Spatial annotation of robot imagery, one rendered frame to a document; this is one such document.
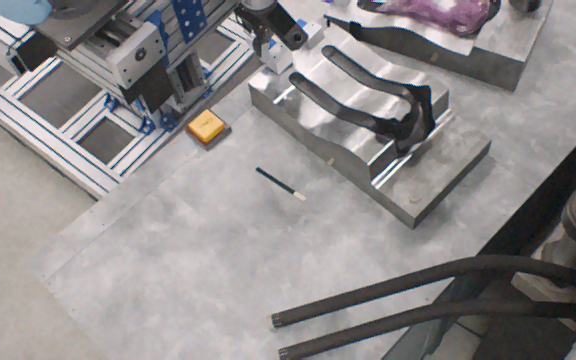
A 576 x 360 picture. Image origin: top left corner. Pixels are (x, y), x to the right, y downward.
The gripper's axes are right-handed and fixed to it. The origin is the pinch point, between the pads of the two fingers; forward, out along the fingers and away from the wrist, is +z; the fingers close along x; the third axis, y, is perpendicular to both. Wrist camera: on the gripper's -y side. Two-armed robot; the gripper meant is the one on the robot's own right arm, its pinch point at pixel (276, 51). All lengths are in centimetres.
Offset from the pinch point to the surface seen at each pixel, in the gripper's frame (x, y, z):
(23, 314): 98, 36, 88
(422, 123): -9.7, -35.1, 3.3
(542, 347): 5, -86, 28
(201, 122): 22.1, 4.1, 8.4
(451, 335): 7, -72, 85
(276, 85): 4.8, -4.1, 4.3
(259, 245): 34.0, -27.2, 6.1
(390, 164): 2.5, -36.5, 2.3
